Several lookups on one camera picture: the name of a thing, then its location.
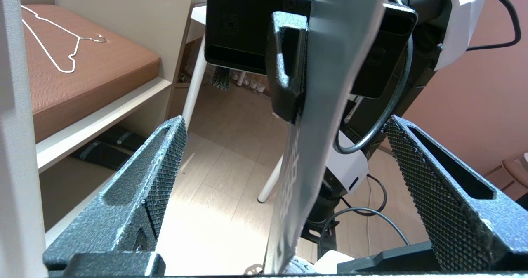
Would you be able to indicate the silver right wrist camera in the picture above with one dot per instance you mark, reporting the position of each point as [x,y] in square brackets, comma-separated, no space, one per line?
[458,22]

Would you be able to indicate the brown bench seat cushion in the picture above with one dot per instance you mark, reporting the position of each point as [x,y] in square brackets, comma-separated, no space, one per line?
[103,76]

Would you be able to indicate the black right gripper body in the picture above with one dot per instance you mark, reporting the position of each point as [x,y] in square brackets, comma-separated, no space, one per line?
[239,22]

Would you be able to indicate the white bench seat board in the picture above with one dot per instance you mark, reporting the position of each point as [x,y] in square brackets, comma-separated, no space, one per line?
[103,113]

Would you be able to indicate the black slipper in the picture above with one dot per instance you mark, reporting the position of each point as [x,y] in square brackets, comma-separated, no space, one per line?
[123,137]
[95,156]

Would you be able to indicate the white table leg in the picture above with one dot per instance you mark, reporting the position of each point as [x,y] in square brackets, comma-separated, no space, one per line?
[270,183]
[194,84]

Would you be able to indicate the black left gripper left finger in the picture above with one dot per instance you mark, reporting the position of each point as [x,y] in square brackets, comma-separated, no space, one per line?
[123,212]

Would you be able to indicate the brown wooden chair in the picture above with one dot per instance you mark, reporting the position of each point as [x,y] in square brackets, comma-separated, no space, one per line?
[515,173]

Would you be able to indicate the white robot torso panel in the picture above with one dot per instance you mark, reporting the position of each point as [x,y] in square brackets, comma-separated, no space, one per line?
[350,166]

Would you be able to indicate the beige room door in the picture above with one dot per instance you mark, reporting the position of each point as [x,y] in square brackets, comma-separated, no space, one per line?
[16,146]

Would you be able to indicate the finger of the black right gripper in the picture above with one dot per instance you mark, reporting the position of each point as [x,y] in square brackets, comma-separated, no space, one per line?
[288,84]

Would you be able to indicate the blue and white door hanger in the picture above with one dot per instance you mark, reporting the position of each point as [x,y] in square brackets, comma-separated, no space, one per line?
[330,84]

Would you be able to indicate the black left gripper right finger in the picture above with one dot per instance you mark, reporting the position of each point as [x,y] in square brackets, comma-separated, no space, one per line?
[466,220]

